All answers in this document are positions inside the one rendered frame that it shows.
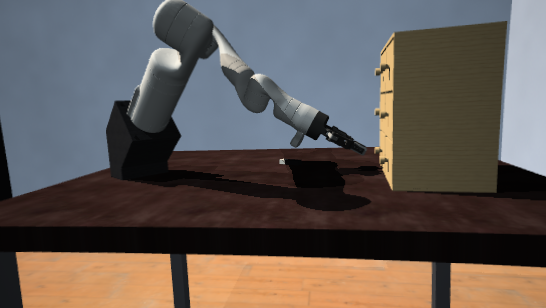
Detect small wooden chest of drawers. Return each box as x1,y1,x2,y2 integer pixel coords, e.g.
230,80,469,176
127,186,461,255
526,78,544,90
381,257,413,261
380,21,507,193

